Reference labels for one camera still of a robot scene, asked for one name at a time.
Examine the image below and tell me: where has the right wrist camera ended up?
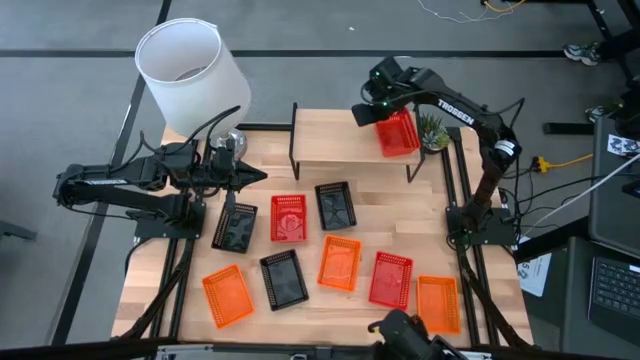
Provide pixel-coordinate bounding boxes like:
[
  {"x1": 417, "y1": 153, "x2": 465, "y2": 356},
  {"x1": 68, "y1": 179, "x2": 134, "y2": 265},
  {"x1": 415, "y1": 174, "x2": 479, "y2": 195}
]
[{"x1": 379, "y1": 55, "x2": 404, "y2": 77}]

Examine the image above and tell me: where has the dark grey side desk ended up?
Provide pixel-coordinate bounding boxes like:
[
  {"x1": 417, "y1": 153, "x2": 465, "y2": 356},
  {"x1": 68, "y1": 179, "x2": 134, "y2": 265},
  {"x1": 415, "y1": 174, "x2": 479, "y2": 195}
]
[{"x1": 559, "y1": 115, "x2": 640, "y2": 360}]

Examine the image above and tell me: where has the black plastic slotted basket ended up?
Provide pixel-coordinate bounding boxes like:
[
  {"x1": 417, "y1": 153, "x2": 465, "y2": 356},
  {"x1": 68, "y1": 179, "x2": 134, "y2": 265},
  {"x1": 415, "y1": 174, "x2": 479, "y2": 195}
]
[
  {"x1": 210, "y1": 202, "x2": 260, "y2": 255},
  {"x1": 313, "y1": 180, "x2": 359, "y2": 232},
  {"x1": 258, "y1": 248, "x2": 310, "y2": 312}
]

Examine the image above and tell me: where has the black front frame bar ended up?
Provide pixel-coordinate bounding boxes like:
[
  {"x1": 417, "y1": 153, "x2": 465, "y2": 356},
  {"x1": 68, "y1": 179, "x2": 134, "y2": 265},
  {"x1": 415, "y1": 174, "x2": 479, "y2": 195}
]
[{"x1": 0, "y1": 338, "x2": 640, "y2": 360}]

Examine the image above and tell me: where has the dark grey chair foot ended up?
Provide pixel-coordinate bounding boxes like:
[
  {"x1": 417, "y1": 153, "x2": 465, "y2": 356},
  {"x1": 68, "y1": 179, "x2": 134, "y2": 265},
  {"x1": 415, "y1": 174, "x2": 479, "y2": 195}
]
[{"x1": 0, "y1": 219, "x2": 39, "y2": 241}]

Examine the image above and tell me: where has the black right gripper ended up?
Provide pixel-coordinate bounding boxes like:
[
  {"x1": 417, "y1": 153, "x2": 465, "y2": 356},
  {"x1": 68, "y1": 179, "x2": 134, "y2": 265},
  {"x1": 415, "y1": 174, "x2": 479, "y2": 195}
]
[{"x1": 351, "y1": 55, "x2": 431, "y2": 127}]

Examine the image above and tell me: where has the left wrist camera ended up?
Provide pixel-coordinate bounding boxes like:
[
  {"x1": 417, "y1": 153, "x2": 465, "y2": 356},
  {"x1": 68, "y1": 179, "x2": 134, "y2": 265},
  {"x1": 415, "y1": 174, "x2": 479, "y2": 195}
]
[{"x1": 214, "y1": 138, "x2": 237, "y2": 174}]

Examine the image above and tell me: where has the red plastic slotted basket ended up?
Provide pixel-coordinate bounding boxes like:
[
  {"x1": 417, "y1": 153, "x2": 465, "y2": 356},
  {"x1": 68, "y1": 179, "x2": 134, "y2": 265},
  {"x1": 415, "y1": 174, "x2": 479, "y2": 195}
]
[
  {"x1": 368, "y1": 250, "x2": 415, "y2": 311},
  {"x1": 374, "y1": 107, "x2": 422, "y2": 159},
  {"x1": 270, "y1": 193, "x2": 309, "y2": 244}
]

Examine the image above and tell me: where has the black laptop keyboard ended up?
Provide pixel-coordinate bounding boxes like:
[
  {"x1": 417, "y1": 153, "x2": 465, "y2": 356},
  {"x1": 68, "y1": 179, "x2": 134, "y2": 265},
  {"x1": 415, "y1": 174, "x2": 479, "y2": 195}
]
[{"x1": 587, "y1": 255, "x2": 640, "y2": 346}]

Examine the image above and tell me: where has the black stand leg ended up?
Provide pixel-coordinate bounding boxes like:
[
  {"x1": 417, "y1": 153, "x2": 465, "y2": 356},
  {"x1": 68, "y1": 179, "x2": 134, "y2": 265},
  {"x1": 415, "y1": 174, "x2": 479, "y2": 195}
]
[{"x1": 584, "y1": 0, "x2": 640, "y2": 71}]

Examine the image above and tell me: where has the white shade table lamp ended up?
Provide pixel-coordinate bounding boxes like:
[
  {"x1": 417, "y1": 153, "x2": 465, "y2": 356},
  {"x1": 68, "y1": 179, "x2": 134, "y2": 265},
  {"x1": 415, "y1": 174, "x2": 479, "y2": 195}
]
[{"x1": 134, "y1": 18, "x2": 253, "y2": 162}]

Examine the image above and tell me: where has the black floor bar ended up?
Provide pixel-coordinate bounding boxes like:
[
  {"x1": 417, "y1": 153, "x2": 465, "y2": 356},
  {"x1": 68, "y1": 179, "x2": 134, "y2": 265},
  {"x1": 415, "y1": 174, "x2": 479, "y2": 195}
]
[{"x1": 542, "y1": 121, "x2": 597, "y2": 136}]

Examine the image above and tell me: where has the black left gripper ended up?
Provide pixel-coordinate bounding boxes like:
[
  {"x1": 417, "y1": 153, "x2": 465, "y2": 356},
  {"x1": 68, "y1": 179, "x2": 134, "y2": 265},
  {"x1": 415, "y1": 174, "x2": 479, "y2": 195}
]
[{"x1": 198, "y1": 146, "x2": 269, "y2": 194}]

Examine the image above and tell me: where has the thin orange floor cable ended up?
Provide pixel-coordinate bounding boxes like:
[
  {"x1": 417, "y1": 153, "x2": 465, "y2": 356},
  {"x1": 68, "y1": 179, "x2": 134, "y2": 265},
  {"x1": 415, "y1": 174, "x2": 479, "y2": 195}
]
[{"x1": 481, "y1": 0, "x2": 527, "y2": 14}]

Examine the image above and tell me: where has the yellow extension cord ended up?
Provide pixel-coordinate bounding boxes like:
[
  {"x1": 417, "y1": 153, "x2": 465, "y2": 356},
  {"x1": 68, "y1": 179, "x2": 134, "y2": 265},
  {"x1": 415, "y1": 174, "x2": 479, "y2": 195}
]
[{"x1": 531, "y1": 152, "x2": 595, "y2": 175}]

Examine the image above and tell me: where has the person's shoe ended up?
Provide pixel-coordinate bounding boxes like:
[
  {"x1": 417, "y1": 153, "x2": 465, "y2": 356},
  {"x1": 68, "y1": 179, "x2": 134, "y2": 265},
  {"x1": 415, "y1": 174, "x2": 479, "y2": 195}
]
[
  {"x1": 585, "y1": 102, "x2": 621, "y2": 124},
  {"x1": 563, "y1": 42, "x2": 604, "y2": 67}
]

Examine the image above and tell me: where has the orange plastic slotted basket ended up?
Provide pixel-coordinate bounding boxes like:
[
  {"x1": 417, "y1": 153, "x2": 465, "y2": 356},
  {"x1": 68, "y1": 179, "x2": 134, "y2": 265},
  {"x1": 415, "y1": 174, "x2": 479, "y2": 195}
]
[
  {"x1": 416, "y1": 274, "x2": 462, "y2": 335},
  {"x1": 201, "y1": 263, "x2": 256, "y2": 330},
  {"x1": 316, "y1": 233, "x2": 364, "y2": 293}
]

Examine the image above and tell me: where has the black frame rail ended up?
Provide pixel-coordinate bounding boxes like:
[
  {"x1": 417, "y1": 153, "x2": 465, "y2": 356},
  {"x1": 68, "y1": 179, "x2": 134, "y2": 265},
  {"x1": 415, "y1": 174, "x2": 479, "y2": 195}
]
[
  {"x1": 455, "y1": 127, "x2": 501, "y2": 347},
  {"x1": 441, "y1": 127, "x2": 479, "y2": 347},
  {"x1": 234, "y1": 123, "x2": 294, "y2": 132},
  {"x1": 149, "y1": 139, "x2": 199, "y2": 342},
  {"x1": 168, "y1": 139, "x2": 212, "y2": 342}
]

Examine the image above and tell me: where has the silver mount bar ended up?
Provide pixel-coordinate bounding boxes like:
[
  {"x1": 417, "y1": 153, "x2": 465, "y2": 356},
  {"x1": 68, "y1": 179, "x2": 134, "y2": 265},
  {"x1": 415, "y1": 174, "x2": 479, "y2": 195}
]
[{"x1": 154, "y1": 343, "x2": 334, "y2": 360}]

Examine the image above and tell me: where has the thin white floor cable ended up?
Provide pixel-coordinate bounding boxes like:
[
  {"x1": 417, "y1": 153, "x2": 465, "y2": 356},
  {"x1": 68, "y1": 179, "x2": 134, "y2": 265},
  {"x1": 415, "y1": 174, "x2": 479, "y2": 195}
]
[{"x1": 416, "y1": 0, "x2": 526, "y2": 25}]

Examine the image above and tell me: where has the person's leg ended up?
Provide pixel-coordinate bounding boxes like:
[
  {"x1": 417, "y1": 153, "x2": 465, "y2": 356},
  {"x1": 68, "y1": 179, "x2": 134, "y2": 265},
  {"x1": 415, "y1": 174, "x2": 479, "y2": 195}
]
[{"x1": 597, "y1": 28, "x2": 640, "y2": 69}]

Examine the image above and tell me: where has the black cable bundle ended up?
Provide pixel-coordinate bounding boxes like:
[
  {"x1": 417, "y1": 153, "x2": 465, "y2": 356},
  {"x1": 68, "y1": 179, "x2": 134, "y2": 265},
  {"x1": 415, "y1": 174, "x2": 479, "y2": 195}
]
[
  {"x1": 459, "y1": 249, "x2": 531, "y2": 349},
  {"x1": 119, "y1": 238, "x2": 197, "y2": 341}
]

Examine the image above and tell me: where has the small potted succulent plant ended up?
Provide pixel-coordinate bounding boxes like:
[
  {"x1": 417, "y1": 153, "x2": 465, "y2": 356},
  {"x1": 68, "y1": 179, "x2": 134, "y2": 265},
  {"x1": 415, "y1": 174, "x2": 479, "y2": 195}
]
[{"x1": 418, "y1": 112, "x2": 453, "y2": 154}]

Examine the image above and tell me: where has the white paper sheet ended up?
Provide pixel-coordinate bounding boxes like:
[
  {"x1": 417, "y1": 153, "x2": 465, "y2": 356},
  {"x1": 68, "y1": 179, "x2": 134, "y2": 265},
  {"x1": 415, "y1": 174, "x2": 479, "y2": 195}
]
[{"x1": 516, "y1": 235, "x2": 554, "y2": 299}]

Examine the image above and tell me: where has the wooden shelf with black legs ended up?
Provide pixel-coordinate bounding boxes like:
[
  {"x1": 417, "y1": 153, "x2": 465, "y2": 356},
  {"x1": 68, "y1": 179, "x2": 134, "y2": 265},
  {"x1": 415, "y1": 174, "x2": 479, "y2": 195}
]
[{"x1": 288, "y1": 102, "x2": 427, "y2": 184}]

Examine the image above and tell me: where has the white paper with black marker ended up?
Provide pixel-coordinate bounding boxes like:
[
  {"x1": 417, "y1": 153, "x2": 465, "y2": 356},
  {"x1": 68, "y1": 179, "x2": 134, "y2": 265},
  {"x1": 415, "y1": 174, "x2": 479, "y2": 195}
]
[{"x1": 606, "y1": 133, "x2": 640, "y2": 157}]

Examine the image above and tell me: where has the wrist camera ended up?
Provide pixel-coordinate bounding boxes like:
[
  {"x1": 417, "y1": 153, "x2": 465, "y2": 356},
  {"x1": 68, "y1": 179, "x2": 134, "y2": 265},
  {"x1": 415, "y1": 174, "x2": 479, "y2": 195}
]
[
  {"x1": 214, "y1": 138, "x2": 237, "y2": 174},
  {"x1": 379, "y1": 55, "x2": 404, "y2": 77}
]

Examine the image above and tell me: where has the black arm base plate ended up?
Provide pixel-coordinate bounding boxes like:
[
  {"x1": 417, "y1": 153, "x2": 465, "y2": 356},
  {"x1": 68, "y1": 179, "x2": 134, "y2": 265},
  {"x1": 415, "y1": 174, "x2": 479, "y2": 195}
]
[
  {"x1": 446, "y1": 205, "x2": 517, "y2": 247},
  {"x1": 127, "y1": 199, "x2": 207, "y2": 240}
]

